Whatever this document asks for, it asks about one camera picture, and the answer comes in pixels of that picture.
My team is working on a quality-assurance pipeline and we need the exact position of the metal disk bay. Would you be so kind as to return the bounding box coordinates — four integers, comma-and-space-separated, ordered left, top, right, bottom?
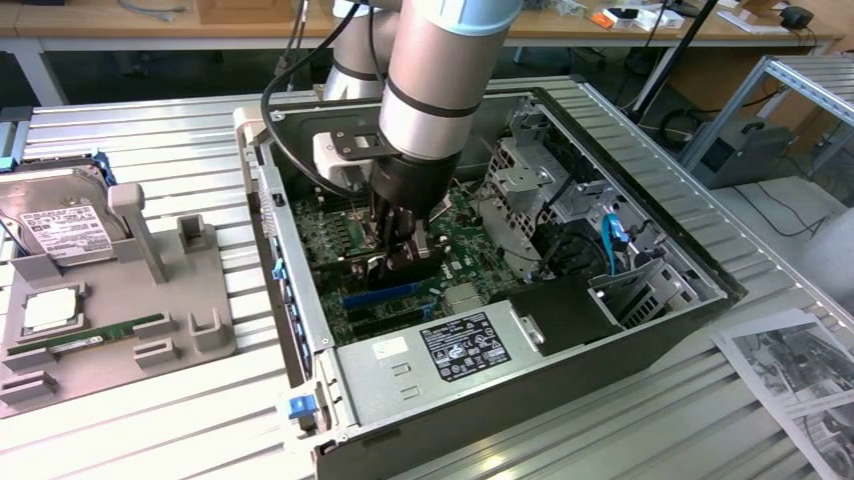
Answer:
479, 135, 562, 246

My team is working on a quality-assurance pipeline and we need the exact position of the silver chipset heat sink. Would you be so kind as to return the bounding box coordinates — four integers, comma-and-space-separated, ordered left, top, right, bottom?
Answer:
440, 287, 487, 314

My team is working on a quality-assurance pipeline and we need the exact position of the grey cable with connector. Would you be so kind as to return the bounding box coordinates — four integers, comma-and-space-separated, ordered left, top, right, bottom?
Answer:
276, 0, 312, 92

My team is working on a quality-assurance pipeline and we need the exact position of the black power wire bundle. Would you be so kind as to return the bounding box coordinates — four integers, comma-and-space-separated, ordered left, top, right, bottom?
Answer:
532, 222, 602, 281

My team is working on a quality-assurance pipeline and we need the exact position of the black tripod pole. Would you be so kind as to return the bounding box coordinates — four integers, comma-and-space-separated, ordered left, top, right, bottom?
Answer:
630, 0, 719, 114

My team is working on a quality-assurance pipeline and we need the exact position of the aluminium bracket with blue clip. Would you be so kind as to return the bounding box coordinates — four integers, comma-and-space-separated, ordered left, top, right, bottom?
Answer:
0, 106, 33, 174

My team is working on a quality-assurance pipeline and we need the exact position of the wooden desk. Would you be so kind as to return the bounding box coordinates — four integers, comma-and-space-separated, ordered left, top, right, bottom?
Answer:
0, 0, 848, 106

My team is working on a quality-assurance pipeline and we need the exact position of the blue expansion slot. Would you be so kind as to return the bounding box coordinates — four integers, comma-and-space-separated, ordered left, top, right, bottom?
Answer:
340, 282, 421, 309

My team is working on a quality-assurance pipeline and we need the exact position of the printed paper sheet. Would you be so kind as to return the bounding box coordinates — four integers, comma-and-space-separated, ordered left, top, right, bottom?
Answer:
710, 307, 854, 480

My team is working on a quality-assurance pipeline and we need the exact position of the silver power supply with label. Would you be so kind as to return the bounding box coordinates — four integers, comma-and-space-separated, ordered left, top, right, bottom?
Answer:
332, 297, 548, 426

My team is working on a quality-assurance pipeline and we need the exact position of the green RAM stick with label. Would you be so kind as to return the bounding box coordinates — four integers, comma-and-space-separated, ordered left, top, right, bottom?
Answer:
9, 313, 165, 351

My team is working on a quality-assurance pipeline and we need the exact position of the black power adapter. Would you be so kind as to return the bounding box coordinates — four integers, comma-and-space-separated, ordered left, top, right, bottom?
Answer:
778, 4, 814, 30

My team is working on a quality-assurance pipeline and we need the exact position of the long black expansion slot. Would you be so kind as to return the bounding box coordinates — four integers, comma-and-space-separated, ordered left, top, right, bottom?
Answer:
352, 307, 428, 337

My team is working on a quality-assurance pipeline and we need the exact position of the grey parts rack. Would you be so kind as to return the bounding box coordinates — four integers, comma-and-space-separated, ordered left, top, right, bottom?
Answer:
0, 182, 239, 419

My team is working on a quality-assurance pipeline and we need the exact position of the blue case latch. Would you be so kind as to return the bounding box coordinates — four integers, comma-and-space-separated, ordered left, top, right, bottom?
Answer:
284, 393, 319, 419

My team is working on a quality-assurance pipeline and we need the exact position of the aluminium profile frame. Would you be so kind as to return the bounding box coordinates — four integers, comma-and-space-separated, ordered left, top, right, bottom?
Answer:
676, 53, 854, 176

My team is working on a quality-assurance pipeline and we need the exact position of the silver CPU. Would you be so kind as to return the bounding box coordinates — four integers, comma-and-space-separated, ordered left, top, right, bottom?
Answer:
23, 288, 80, 334

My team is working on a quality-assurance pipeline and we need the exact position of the open black PC case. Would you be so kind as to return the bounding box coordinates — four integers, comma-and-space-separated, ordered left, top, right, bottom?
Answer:
232, 87, 746, 480

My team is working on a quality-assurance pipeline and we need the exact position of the black graphics card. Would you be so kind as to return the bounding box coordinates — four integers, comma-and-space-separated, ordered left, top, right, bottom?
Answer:
309, 252, 447, 297

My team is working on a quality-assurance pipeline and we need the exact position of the thick black camera cable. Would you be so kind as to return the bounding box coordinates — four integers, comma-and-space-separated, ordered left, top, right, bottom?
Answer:
260, 0, 388, 199

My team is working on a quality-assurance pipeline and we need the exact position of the white box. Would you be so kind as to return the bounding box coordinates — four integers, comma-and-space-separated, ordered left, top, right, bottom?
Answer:
603, 5, 686, 31

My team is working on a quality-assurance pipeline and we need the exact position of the green motherboard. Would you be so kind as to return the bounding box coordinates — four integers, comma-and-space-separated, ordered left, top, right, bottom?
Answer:
292, 184, 528, 346

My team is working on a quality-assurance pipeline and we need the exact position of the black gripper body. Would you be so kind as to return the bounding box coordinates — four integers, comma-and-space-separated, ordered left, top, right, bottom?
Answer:
363, 149, 462, 221

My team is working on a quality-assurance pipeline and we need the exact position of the grey box device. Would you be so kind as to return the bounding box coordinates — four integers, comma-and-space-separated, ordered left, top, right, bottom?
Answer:
692, 121, 799, 190

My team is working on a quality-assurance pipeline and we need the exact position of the blue wire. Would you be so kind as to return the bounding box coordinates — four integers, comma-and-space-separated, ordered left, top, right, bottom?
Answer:
599, 213, 628, 277

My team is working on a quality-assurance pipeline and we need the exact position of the hard disk with white label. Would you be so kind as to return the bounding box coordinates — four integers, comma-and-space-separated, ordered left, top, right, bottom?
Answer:
0, 148, 129, 269

